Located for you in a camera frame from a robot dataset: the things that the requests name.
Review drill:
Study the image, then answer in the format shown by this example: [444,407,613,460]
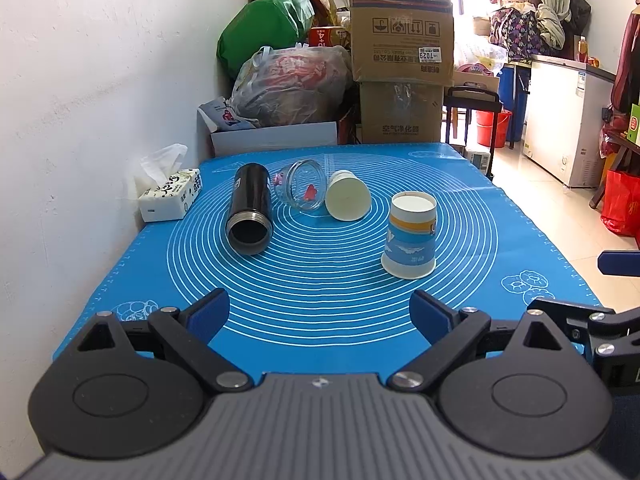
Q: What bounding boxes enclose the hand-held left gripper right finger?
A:
[389,290,586,393]

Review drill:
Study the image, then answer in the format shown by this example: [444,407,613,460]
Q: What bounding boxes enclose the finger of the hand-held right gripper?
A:
[597,250,640,277]
[527,297,640,388]

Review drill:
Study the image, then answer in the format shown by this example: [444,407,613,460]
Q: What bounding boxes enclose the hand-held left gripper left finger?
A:
[75,287,254,394]

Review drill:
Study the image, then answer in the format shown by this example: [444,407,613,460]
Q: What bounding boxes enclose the blue printed paper cup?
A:
[380,191,438,280]

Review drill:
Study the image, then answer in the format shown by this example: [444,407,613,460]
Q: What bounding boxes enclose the black thermos cup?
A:
[225,163,273,256]

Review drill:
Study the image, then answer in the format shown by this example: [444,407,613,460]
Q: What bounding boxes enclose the plain white paper cup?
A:
[325,170,372,222]

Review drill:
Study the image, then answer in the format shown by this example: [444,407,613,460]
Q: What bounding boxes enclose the clear glass cup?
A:
[271,159,328,216]

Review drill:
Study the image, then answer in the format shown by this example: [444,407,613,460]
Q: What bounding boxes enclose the red shopping bag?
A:
[600,169,640,237]

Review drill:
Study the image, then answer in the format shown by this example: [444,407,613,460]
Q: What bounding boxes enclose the blue silicone mat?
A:
[51,142,602,361]

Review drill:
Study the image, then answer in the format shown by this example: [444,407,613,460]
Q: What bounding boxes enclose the white tissue box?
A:
[135,144,202,223]

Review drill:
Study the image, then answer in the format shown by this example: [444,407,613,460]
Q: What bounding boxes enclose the white chest freezer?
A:
[522,53,617,189]

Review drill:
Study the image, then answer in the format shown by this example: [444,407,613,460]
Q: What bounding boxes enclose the red bucket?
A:
[475,109,514,149]

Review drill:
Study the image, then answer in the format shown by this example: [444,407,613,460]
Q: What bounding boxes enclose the blue barrel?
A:
[498,63,531,144]

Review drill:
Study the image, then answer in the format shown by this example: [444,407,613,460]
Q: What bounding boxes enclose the white printed packet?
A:
[198,97,262,133]

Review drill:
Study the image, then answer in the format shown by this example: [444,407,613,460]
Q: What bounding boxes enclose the dark red hanging clothes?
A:
[612,4,640,114]

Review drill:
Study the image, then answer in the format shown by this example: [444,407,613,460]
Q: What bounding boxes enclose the brown cardboard box plastic strip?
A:
[358,80,445,145]

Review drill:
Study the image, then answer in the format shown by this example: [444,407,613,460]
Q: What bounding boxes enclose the black stool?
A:
[442,86,503,182]

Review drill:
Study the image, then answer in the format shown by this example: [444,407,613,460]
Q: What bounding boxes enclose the clear plastic bag red contents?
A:
[229,44,354,128]

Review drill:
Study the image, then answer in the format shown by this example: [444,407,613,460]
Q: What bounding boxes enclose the white plastic bag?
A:
[452,39,509,79]

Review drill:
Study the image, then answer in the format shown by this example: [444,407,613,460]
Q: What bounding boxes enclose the purple flowered bag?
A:
[488,5,547,62]

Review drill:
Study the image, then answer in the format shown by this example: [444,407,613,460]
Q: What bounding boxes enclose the black bag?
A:
[567,0,593,34]

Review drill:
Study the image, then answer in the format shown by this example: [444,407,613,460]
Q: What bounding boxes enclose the white hanging cloth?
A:
[534,0,574,51]

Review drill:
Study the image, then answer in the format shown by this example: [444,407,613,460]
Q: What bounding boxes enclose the taped cardboard box white label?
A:
[349,0,456,84]

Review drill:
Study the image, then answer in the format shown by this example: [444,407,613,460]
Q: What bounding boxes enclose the green bag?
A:
[216,0,316,81]

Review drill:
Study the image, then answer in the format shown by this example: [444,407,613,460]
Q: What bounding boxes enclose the red box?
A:
[308,26,351,51]

